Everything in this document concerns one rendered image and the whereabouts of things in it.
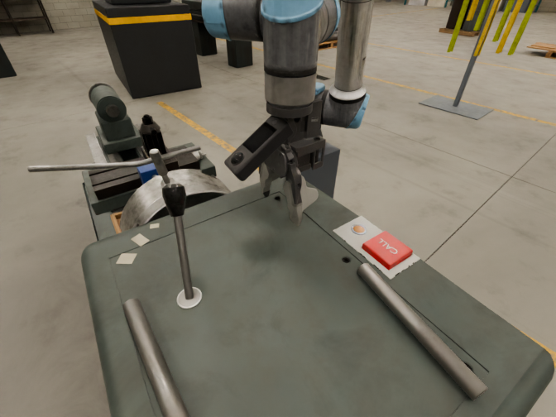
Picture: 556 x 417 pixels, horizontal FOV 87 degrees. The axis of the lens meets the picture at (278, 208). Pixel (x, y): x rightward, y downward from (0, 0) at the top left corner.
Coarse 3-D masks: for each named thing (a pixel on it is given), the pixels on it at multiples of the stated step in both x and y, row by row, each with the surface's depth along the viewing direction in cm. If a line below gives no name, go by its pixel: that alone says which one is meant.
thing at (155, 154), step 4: (152, 152) 64; (156, 152) 64; (152, 156) 64; (156, 156) 65; (160, 156) 65; (152, 160) 65; (156, 160) 65; (160, 160) 66; (156, 164) 66; (160, 164) 66; (164, 164) 67; (156, 168) 67; (160, 168) 67; (164, 168) 67; (160, 172) 67; (164, 172) 68; (164, 176) 69; (164, 180) 69; (168, 180) 70
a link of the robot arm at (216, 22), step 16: (208, 0) 47; (224, 0) 46; (240, 0) 45; (256, 0) 44; (208, 16) 47; (224, 16) 46; (240, 16) 46; (256, 16) 45; (208, 32) 50; (224, 32) 49; (240, 32) 48; (256, 32) 47
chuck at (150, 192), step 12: (156, 180) 71; (180, 180) 71; (192, 180) 71; (204, 180) 73; (216, 180) 78; (144, 192) 70; (156, 192) 68; (132, 204) 70; (144, 204) 67; (132, 216) 68; (120, 228) 74
